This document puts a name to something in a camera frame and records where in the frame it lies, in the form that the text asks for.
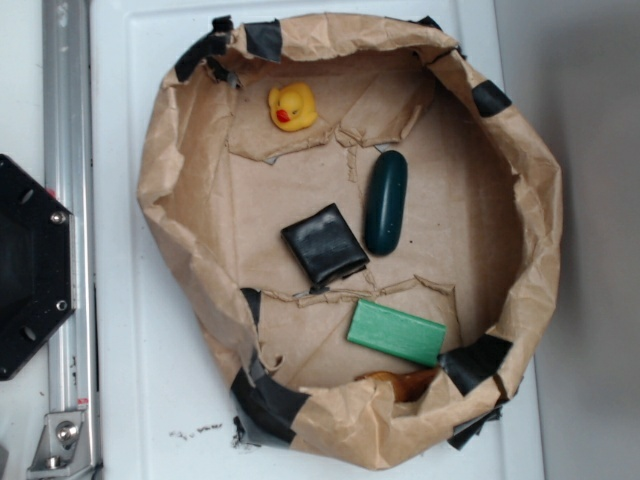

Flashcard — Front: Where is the brown spiral seashell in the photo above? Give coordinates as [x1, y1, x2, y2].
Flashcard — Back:
[355, 367, 440, 403]

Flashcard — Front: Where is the yellow rubber duck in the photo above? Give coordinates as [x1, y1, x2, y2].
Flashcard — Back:
[268, 82, 318, 132]

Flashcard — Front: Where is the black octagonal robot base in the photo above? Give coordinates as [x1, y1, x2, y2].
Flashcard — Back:
[1, 155, 75, 381]

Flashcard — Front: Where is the aluminium extrusion rail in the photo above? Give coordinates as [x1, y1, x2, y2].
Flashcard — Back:
[42, 1, 103, 479]

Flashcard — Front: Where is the brown paper bag bin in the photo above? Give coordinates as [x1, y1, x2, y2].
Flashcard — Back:
[137, 14, 562, 470]

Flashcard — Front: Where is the metal corner bracket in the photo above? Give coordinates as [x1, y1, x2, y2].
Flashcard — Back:
[26, 411, 90, 479]

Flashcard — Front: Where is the black taped square block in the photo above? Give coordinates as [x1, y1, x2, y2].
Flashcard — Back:
[281, 203, 369, 289]

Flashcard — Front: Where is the green rectangular wooden block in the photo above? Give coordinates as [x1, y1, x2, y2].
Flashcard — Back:
[347, 299, 447, 367]

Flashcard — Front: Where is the dark green oval capsule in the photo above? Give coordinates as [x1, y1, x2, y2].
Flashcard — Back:
[364, 151, 408, 256]

